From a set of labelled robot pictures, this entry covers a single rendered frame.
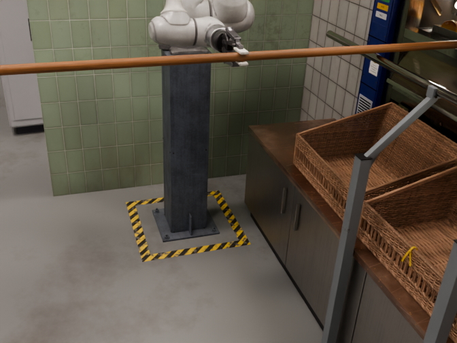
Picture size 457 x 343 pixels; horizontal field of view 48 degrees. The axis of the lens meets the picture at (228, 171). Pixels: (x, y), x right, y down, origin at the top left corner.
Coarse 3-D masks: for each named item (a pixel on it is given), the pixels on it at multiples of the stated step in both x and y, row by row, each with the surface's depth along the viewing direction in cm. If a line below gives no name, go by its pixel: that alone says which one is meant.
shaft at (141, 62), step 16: (304, 48) 179; (320, 48) 180; (336, 48) 182; (352, 48) 183; (368, 48) 185; (384, 48) 188; (400, 48) 190; (416, 48) 192; (432, 48) 195; (448, 48) 198; (16, 64) 150; (32, 64) 151; (48, 64) 152; (64, 64) 154; (80, 64) 155; (96, 64) 156; (112, 64) 158; (128, 64) 159; (144, 64) 161; (160, 64) 163; (176, 64) 165
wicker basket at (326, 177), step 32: (320, 128) 234; (352, 128) 240; (384, 128) 241; (416, 128) 222; (320, 160) 212; (352, 160) 244; (384, 160) 239; (416, 160) 220; (448, 160) 204; (320, 192) 215; (384, 192) 191
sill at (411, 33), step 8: (408, 32) 227; (416, 32) 222; (424, 32) 223; (416, 40) 223; (424, 40) 218; (432, 40) 213; (440, 40) 211; (448, 40) 212; (456, 48) 201; (456, 56) 201
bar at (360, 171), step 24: (408, 72) 172; (432, 96) 160; (456, 96) 153; (408, 120) 163; (384, 144) 164; (360, 168) 165; (360, 192) 169; (456, 240) 126; (336, 264) 187; (456, 264) 126; (336, 288) 189; (456, 288) 129; (336, 312) 194; (432, 312) 138; (336, 336) 201; (432, 336) 139
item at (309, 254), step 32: (256, 128) 274; (288, 128) 276; (256, 160) 271; (288, 160) 243; (256, 192) 277; (288, 192) 235; (256, 224) 296; (288, 224) 239; (320, 224) 208; (288, 256) 244; (320, 256) 211; (320, 288) 214; (352, 288) 188; (384, 288) 167; (320, 320) 218; (352, 320) 191; (384, 320) 170; (416, 320) 154
